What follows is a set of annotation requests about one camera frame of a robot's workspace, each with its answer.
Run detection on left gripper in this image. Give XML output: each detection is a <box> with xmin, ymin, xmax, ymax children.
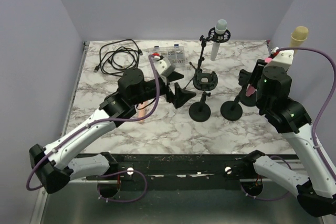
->
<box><xmin>131</xmin><ymin>71</ymin><xmax>196</xmax><ymax>108</ymax></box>

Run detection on pink microphone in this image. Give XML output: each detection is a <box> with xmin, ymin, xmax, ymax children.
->
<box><xmin>246</xmin><ymin>57</ymin><xmax>272</xmax><ymax>97</ymax></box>

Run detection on shock mount desk stand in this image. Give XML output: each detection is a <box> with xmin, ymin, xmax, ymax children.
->
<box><xmin>188</xmin><ymin>69</ymin><xmax>218</xmax><ymax>122</ymax></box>

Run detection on clip desk stand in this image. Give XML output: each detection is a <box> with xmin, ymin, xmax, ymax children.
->
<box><xmin>220</xmin><ymin>87</ymin><xmax>246</xmax><ymax>121</ymax></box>

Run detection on white microphone grey head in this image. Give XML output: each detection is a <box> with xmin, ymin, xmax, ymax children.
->
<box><xmin>211</xmin><ymin>19</ymin><xmax>227</xmax><ymax>61</ymax></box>

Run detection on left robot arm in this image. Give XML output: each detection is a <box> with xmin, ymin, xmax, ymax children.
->
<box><xmin>29</xmin><ymin>68</ymin><xmax>196</xmax><ymax>194</ymax></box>

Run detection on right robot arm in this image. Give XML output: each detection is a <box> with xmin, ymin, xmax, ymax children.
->
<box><xmin>238</xmin><ymin>60</ymin><xmax>335</xmax><ymax>217</ymax></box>

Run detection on peach microphone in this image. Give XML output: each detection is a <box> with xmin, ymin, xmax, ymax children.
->
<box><xmin>138</xmin><ymin>102</ymin><xmax>147</xmax><ymax>119</ymax></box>

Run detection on yellow microphone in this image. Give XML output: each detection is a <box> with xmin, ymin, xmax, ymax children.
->
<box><xmin>289</xmin><ymin>26</ymin><xmax>309</xmax><ymax>47</ymax></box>

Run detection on clear screw organiser box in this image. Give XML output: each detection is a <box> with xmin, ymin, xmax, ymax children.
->
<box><xmin>147</xmin><ymin>44</ymin><xmax>186</xmax><ymax>67</ymax></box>

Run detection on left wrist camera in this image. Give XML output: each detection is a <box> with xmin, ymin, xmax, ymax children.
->
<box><xmin>153</xmin><ymin>55</ymin><xmax>175</xmax><ymax>80</ymax></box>

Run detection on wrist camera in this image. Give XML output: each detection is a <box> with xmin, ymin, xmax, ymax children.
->
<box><xmin>266</xmin><ymin>47</ymin><xmax>295</xmax><ymax>71</ymax></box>
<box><xmin>153</xmin><ymin>55</ymin><xmax>175</xmax><ymax>80</ymax></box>

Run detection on tall shock mount stand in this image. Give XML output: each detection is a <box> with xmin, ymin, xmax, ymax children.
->
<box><xmin>182</xmin><ymin>27</ymin><xmax>232</xmax><ymax>91</ymax></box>

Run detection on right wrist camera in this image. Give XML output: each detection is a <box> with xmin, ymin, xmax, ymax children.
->
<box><xmin>266</xmin><ymin>47</ymin><xmax>295</xmax><ymax>71</ymax></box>

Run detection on black usb cable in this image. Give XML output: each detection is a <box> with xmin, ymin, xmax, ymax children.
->
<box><xmin>93</xmin><ymin>39</ymin><xmax>144</xmax><ymax>78</ymax></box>

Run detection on aluminium frame rail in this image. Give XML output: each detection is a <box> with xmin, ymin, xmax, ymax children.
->
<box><xmin>274</xmin><ymin>159</ymin><xmax>309</xmax><ymax>176</ymax></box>

